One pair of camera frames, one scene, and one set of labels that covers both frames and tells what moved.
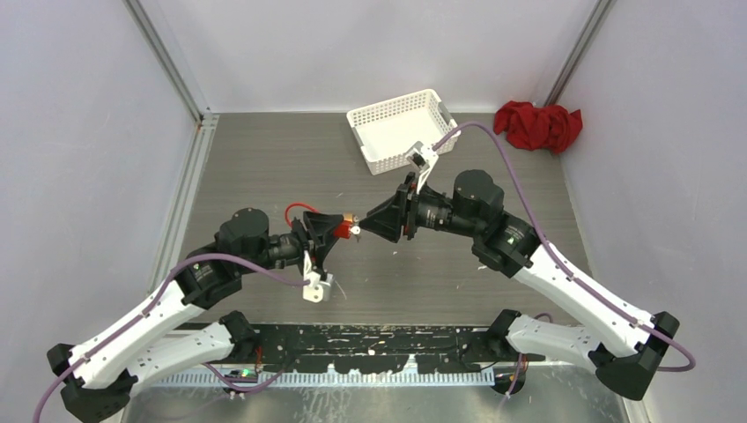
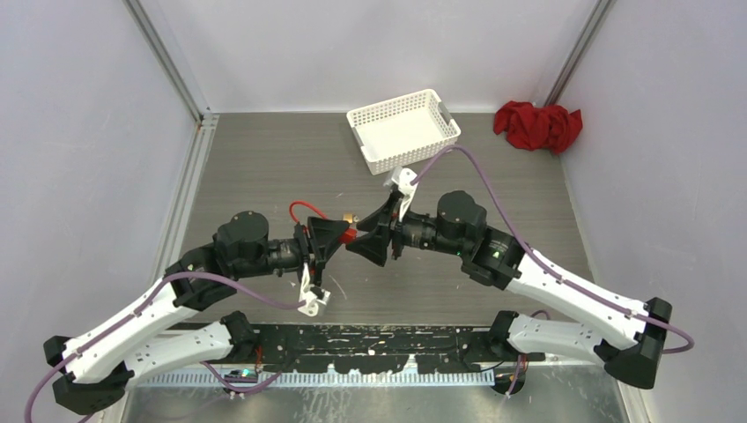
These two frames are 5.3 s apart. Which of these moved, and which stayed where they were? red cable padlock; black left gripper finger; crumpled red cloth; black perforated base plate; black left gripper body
Moved: red cable padlock
Stayed: black left gripper body; black perforated base plate; black left gripper finger; crumpled red cloth
